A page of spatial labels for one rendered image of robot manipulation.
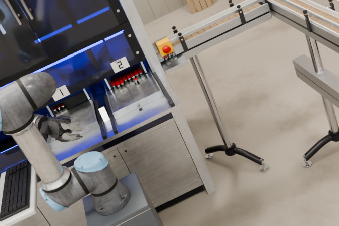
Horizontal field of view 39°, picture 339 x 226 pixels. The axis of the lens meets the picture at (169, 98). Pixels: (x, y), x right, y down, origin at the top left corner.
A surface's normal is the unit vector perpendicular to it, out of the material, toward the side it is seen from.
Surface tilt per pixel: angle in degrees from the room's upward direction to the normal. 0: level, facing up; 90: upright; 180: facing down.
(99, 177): 90
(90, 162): 7
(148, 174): 90
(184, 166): 90
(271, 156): 0
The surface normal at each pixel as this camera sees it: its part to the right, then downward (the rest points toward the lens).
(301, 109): -0.36, -0.81
